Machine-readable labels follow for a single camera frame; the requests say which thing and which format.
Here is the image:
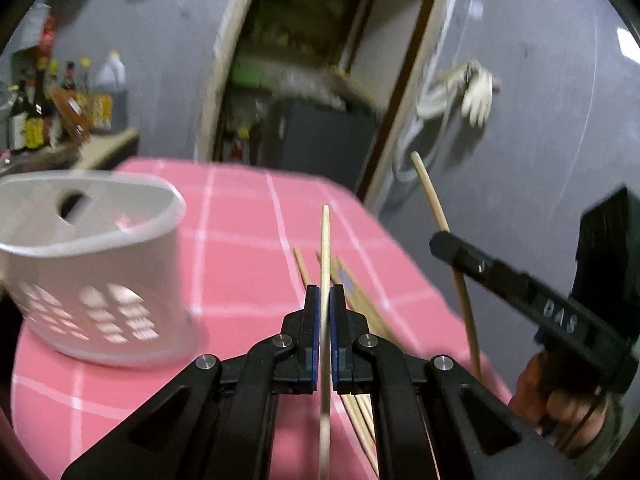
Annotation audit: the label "person's right hand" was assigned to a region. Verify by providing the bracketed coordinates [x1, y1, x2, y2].
[509, 352, 608, 455]

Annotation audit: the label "dark soy sauce bottle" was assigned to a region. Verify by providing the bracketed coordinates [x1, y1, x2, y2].
[25, 58, 49, 151]

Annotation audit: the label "purple banded chopstick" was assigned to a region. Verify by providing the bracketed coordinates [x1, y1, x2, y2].
[331, 257, 404, 349]

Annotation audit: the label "dark grey cabinet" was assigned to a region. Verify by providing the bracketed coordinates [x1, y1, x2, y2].
[257, 99, 378, 192]

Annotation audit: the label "clear oil jug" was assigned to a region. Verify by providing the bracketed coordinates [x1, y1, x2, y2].
[91, 51, 128, 134]

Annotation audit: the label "white plastic utensil holder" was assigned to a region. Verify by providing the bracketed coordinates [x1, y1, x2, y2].
[1, 170, 198, 368]

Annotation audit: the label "white rubber gloves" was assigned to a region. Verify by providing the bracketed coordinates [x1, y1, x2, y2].
[416, 60, 500, 128]

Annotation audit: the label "plain wooden chopstick on table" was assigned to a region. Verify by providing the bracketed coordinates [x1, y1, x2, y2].
[292, 247, 311, 288]

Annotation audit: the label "pink checked tablecloth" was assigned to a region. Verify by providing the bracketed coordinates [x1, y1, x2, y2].
[8, 156, 514, 480]

